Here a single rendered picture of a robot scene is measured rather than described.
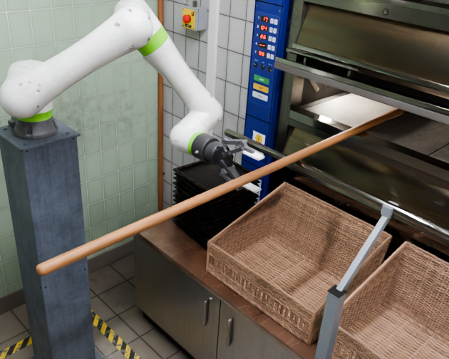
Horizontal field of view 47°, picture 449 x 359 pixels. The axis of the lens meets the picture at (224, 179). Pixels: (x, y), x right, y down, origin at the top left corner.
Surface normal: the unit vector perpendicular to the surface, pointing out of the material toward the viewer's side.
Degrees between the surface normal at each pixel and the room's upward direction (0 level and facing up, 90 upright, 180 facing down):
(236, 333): 90
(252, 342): 90
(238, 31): 90
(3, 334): 0
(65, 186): 90
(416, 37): 70
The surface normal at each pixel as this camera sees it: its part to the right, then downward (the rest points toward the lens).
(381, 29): -0.65, -0.02
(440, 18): -0.72, 0.29
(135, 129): 0.69, 0.38
